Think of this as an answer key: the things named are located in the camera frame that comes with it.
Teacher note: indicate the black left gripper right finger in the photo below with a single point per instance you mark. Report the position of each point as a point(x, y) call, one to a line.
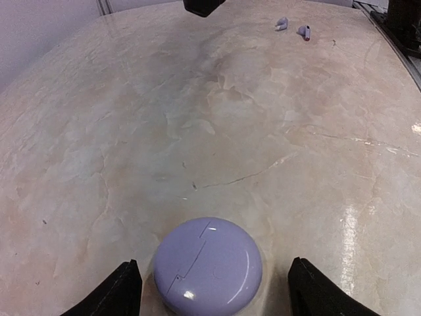
point(312, 293)

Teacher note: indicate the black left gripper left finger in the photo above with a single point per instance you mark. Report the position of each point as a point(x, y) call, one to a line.
point(119, 294)

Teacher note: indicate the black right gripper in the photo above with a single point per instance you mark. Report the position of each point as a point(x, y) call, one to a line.
point(202, 8)

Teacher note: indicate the purple round charging case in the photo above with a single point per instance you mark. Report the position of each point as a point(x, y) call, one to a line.
point(207, 266)

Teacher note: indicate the purple earbud far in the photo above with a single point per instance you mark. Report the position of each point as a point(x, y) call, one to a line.
point(282, 24)

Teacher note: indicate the purple earbud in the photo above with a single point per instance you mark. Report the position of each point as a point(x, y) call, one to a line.
point(282, 24)
point(304, 32)

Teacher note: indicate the purple earbud near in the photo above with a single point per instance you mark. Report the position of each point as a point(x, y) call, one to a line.
point(304, 32)

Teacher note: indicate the left silver frame post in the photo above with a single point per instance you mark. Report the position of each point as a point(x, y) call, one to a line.
point(104, 7)

